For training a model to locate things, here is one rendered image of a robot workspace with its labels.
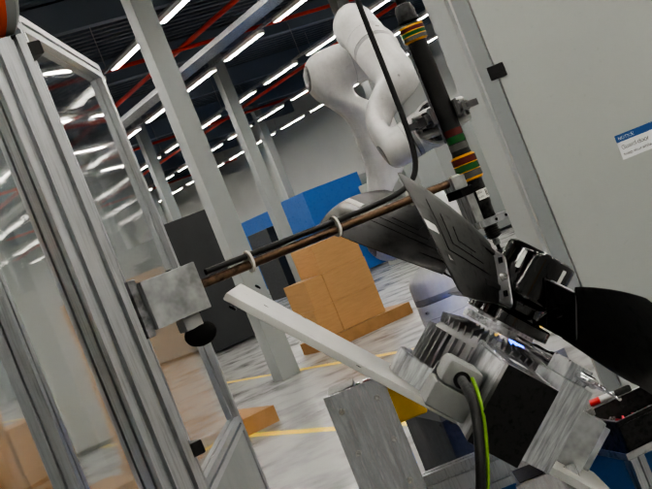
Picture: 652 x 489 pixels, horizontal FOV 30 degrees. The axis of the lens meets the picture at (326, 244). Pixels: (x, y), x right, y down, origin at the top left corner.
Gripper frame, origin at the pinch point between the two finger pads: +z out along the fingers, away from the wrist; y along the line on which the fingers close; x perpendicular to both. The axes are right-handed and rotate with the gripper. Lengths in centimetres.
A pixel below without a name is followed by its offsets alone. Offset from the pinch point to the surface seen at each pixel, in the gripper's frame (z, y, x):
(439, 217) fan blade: 31.6, 9.9, -15.7
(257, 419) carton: -810, 150, -136
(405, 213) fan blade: -1.2, 12.6, -13.6
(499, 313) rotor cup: 16.0, 5.5, -33.7
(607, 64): -179, -74, 5
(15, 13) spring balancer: 44, 54, 32
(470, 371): 41, 14, -37
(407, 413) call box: -31, 25, -51
